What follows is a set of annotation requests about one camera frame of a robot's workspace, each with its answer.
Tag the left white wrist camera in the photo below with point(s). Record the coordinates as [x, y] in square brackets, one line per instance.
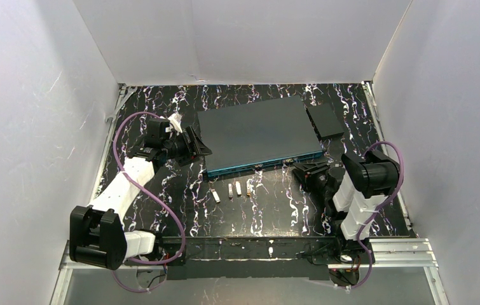
[175, 122]

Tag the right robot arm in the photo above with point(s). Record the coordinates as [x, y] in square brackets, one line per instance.
[351, 201]

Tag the aluminium front rail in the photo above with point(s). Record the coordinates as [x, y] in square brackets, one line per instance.
[387, 252]

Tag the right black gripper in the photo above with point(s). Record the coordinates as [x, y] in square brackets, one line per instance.
[311, 177]

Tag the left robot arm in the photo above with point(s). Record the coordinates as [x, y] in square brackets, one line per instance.
[96, 231]

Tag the small silver plug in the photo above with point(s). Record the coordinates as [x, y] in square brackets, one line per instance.
[249, 188]
[230, 191]
[215, 196]

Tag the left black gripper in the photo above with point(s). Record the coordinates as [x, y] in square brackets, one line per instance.
[190, 143]

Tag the large teal network switch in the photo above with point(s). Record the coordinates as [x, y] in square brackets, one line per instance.
[257, 135]

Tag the small black network switch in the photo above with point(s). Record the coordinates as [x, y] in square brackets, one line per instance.
[325, 122]

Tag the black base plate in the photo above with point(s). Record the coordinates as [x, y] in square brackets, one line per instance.
[299, 269]

